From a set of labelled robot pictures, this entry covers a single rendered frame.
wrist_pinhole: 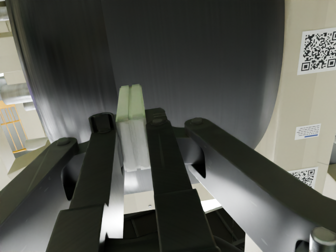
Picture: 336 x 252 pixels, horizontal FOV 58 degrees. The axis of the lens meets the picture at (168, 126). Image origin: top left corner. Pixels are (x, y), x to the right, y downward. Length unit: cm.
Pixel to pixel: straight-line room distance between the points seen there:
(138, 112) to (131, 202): 86
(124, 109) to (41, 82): 18
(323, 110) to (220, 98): 35
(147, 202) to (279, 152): 51
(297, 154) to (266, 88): 34
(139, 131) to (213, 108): 18
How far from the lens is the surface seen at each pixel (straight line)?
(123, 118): 15
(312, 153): 69
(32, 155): 117
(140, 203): 101
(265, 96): 36
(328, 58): 60
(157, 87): 30
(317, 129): 66
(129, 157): 16
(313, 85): 61
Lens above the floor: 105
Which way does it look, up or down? 30 degrees up
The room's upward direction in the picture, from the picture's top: 174 degrees clockwise
